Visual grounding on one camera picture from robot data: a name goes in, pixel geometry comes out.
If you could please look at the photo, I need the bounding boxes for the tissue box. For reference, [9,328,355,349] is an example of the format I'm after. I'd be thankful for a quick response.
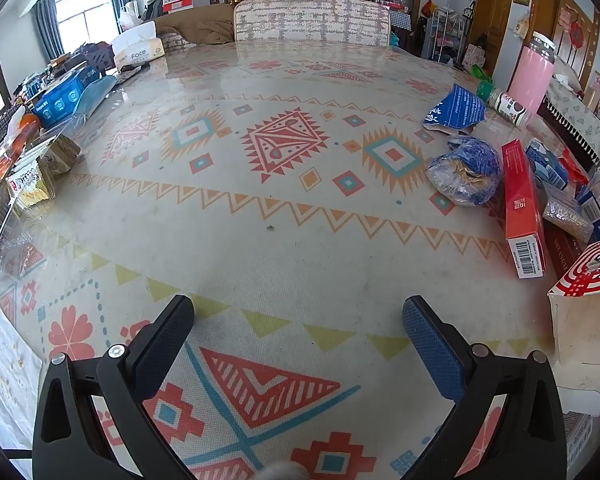
[111,20,167,71]

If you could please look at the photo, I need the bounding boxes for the small bottle green cap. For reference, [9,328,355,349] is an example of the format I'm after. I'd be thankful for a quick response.
[476,81,533,128]

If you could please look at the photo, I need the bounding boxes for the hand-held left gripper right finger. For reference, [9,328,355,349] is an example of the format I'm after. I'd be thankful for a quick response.
[401,296,567,480]

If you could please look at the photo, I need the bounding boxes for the white plastic bag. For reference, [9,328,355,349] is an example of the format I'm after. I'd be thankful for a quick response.
[117,2,143,31]

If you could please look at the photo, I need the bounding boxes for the red wrapper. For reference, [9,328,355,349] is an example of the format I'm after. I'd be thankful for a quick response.
[560,147,588,186]

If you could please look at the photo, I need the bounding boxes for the plain wooden door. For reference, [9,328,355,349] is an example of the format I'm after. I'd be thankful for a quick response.
[475,0,516,76]

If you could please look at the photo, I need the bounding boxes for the gold snack packet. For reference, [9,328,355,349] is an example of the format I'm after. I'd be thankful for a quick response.
[39,135,82,176]

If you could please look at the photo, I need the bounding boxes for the patterned chair back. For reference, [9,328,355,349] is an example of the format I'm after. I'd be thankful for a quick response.
[234,0,392,48]

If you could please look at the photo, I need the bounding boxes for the blue plastic bag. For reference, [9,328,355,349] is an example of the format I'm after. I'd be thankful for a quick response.
[425,136,504,207]

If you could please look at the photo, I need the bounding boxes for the large blue box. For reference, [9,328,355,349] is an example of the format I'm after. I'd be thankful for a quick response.
[32,66,103,128]

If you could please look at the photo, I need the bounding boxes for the metal storage rack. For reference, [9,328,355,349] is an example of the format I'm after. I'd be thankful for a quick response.
[422,7,468,68]

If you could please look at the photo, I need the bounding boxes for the orange snack packet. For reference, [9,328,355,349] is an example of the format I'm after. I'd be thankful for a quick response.
[0,110,43,171]

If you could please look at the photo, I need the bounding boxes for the brown cloth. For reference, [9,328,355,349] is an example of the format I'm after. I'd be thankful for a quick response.
[152,4,236,46]

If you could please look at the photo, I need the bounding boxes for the window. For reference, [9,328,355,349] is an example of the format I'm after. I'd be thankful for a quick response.
[55,0,113,56]

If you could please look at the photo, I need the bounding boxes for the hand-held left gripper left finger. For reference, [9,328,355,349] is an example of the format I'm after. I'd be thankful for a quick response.
[32,295,196,480]

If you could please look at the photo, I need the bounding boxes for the white patterned paper sheet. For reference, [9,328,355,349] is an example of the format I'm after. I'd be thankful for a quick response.
[0,302,43,453]

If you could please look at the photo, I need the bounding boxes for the white red snack packet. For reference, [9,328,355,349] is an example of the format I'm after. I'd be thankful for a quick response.
[5,165,58,211]

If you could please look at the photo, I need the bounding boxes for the red flat box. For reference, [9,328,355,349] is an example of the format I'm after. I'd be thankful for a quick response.
[501,139,548,279]

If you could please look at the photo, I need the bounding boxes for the leaf print cloth runner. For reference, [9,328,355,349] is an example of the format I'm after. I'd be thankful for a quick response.
[545,77,600,171]

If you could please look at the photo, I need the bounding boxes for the wooden door red decorations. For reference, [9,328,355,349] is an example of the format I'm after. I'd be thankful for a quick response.
[532,0,600,91]

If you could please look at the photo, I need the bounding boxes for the blue torn packet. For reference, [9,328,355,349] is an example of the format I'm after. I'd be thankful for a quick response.
[423,83,487,133]

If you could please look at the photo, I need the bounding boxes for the patterned tablecloth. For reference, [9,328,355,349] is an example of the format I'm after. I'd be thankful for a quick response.
[0,40,600,480]

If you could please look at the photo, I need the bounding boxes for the light blue plastic pouch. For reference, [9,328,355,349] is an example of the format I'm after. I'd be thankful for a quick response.
[70,76,118,133]

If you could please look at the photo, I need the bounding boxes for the dark wooden sideboard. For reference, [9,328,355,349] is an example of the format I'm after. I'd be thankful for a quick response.
[537,95,600,176]

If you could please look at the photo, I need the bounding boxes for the clear plastic container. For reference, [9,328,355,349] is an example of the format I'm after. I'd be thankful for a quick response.
[0,200,36,281]

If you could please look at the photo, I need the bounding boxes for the red spiral print box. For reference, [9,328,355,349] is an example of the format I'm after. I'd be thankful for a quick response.
[547,232,600,417]

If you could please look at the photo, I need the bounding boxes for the pink thermos bottle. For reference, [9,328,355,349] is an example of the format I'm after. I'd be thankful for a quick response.
[507,31,556,116]

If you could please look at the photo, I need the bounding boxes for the clear bag of grains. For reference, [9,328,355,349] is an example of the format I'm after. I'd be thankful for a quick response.
[542,182,595,243]

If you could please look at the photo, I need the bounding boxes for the blue white carton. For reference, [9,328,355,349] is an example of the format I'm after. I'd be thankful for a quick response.
[524,137,570,186]

